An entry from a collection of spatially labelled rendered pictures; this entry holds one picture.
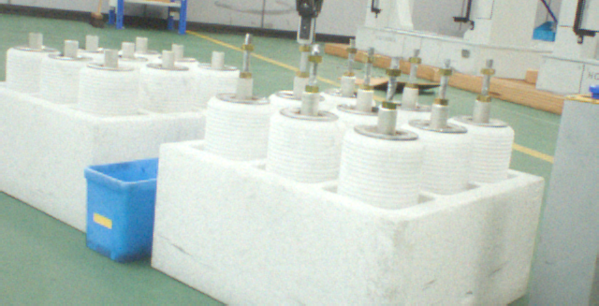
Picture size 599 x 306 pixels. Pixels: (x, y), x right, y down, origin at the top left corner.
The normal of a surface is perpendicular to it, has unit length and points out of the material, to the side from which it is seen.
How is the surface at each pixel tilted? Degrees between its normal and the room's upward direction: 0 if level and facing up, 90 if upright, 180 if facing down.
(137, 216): 92
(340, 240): 90
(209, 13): 90
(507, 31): 90
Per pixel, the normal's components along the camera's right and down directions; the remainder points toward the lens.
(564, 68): -0.93, -0.03
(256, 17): 0.36, 0.21
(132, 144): 0.75, 0.20
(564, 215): -0.65, 0.07
